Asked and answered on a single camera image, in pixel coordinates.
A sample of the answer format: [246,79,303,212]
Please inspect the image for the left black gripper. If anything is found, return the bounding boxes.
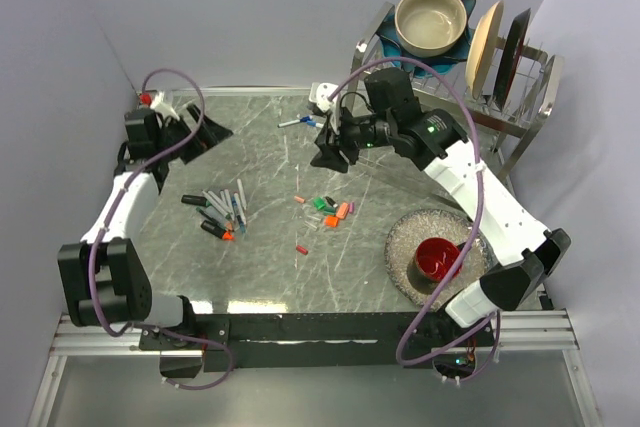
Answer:
[155,103,232,164]

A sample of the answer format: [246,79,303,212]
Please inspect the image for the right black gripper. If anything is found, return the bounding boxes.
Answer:
[310,103,395,175]

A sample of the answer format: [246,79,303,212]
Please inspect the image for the blue capped white marker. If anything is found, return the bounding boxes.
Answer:
[299,116,324,129]

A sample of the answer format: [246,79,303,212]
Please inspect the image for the green highlighter cap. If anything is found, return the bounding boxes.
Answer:
[313,198,326,211]

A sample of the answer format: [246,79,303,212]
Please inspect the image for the orange highlighter cap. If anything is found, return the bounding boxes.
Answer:
[325,216,339,228]

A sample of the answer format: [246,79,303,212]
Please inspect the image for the green capped marker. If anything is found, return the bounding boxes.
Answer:
[202,190,229,216]
[219,190,233,216]

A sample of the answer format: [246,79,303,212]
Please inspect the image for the black green highlighter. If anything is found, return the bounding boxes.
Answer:
[181,195,207,207]

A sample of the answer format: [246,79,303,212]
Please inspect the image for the dark blue pen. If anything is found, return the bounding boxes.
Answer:
[232,192,247,234]

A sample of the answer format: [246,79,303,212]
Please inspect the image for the black orange highlighter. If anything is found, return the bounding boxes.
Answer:
[200,220,234,241]

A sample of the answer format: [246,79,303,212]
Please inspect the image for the steel dish rack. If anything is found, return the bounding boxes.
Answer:
[351,2,564,189]

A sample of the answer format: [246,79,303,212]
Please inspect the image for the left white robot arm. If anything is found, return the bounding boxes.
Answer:
[57,104,233,349]

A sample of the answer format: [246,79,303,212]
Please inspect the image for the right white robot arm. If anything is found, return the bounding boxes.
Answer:
[309,68,571,345]

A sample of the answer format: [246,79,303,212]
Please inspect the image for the speckled grey plate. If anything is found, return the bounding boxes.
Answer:
[384,209,495,311]

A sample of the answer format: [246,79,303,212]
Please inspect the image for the teal star shaped plate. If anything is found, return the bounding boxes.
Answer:
[376,0,476,75]

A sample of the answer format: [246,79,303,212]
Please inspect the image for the red black mug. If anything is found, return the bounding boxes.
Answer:
[406,237,463,293]

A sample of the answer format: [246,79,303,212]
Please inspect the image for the beige ceramic bowl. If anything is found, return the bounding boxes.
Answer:
[394,0,468,58]

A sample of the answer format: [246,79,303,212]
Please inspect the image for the beige plate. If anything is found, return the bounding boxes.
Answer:
[465,0,504,99]

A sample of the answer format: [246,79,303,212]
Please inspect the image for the black plate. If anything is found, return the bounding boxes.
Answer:
[492,8,531,111]

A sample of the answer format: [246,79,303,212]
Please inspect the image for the black base bar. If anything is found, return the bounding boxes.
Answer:
[139,312,498,381]

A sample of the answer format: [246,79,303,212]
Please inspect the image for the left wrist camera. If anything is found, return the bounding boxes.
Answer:
[139,91,180,120]

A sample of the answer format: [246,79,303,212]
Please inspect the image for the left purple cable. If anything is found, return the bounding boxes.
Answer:
[88,67,235,392]

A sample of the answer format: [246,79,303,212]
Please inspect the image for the purple cable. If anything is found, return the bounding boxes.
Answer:
[327,56,503,383]
[88,67,235,392]

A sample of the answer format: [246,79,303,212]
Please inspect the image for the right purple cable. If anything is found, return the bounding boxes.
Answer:
[327,56,503,383]

